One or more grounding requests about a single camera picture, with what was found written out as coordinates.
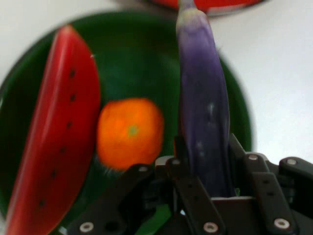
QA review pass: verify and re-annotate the dark green round plate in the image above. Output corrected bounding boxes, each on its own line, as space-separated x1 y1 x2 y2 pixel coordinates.
0 11 254 235

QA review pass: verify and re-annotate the orange toy tangerine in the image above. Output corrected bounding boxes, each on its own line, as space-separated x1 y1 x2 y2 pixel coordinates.
95 97 165 172

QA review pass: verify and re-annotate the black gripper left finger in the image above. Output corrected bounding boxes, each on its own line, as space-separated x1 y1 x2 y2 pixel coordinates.
66 136 226 235

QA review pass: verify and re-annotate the purple toy eggplant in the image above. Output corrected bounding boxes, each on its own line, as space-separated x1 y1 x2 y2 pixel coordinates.
176 0 237 198

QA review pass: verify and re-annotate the red toy watermelon slice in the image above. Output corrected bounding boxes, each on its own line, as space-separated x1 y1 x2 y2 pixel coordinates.
4 24 102 235

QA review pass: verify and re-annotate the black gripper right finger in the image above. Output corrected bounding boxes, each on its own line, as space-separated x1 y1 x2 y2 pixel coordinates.
229 133 313 235

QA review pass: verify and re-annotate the red round plate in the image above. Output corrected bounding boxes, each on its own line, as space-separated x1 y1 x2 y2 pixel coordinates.
144 0 266 17

